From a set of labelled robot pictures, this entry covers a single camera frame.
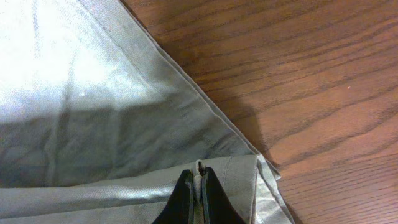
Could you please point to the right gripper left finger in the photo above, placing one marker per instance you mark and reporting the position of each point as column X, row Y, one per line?
column 179, row 207

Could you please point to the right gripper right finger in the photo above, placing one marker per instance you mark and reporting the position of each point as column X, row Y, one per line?
column 217, row 209

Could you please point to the khaki shorts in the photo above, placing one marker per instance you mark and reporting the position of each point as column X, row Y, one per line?
column 98, row 123

